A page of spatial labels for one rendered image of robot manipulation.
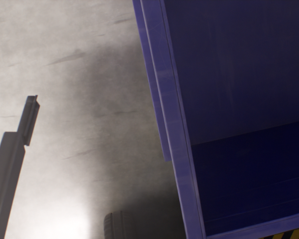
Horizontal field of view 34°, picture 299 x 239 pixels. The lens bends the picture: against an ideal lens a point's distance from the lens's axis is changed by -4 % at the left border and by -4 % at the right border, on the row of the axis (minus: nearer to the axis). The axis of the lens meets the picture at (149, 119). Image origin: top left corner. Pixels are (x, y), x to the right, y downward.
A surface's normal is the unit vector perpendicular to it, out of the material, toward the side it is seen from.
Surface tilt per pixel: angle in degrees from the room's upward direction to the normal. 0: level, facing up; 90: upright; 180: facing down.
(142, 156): 0
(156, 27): 0
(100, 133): 0
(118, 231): 69
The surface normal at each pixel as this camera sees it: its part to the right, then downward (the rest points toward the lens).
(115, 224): -0.14, -0.84
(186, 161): 0.08, 0.33
